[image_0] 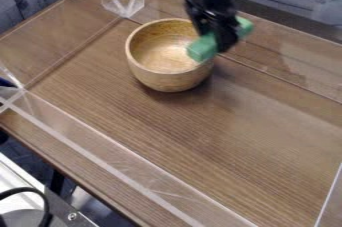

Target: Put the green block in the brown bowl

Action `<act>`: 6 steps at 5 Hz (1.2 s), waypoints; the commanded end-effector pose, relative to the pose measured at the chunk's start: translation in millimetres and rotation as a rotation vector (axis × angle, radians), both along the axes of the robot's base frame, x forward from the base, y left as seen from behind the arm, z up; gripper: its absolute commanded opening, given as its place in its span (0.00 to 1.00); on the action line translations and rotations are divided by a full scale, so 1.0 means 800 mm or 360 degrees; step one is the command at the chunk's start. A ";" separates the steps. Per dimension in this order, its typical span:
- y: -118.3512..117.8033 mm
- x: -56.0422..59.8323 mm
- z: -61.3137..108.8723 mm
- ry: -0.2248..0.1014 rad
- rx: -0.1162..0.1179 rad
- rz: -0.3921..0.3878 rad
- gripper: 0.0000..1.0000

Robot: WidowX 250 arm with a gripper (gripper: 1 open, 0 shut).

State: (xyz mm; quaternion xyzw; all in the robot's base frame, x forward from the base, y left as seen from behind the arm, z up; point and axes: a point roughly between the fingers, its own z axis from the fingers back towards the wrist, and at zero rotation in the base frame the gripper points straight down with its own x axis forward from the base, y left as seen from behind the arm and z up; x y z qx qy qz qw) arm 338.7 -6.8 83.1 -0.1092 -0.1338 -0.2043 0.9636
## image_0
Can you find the clear acrylic corner bracket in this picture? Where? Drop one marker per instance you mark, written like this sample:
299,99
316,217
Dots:
124,8

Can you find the grey metal base plate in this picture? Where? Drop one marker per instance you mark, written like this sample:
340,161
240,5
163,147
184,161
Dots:
50,216

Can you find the black table leg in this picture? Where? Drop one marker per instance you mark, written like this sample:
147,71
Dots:
56,182

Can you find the clear acrylic front barrier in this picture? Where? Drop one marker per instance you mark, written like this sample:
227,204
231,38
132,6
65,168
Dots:
149,195

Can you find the light wooden bowl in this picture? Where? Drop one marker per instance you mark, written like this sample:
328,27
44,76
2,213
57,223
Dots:
156,56

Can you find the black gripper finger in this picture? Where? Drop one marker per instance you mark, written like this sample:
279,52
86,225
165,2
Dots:
201,24
225,36

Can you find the green rectangular block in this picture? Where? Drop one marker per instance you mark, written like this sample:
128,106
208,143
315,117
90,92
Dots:
203,48

